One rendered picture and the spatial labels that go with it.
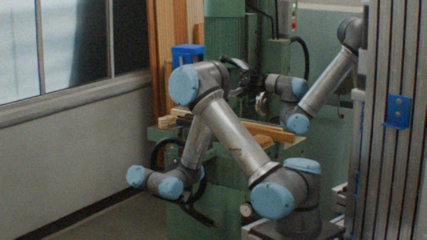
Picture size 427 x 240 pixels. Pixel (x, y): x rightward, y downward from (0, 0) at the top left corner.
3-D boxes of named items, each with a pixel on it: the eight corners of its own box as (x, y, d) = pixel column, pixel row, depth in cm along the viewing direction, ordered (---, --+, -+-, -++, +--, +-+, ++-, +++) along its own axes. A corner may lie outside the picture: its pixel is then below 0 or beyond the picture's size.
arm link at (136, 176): (138, 189, 183) (121, 183, 188) (157, 195, 192) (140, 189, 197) (145, 167, 185) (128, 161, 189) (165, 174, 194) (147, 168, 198)
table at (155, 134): (133, 145, 249) (132, 132, 247) (175, 129, 273) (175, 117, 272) (247, 173, 216) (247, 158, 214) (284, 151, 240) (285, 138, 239)
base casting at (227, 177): (163, 170, 255) (163, 151, 252) (232, 139, 300) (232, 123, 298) (246, 192, 230) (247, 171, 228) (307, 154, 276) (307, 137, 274)
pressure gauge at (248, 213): (238, 219, 228) (239, 201, 225) (243, 216, 231) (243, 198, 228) (251, 223, 224) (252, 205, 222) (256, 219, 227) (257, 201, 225)
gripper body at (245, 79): (237, 67, 214) (265, 71, 207) (248, 71, 221) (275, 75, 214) (233, 86, 214) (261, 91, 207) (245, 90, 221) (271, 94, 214)
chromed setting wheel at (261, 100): (253, 118, 248) (253, 91, 245) (267, 112, 258) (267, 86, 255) (259, 119, 247) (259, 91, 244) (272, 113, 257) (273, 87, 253)
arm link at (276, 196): (317, 192, 159) (207, 52, 172) (293, 210, 148) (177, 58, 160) (291, 213, 166) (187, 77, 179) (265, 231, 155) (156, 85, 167)
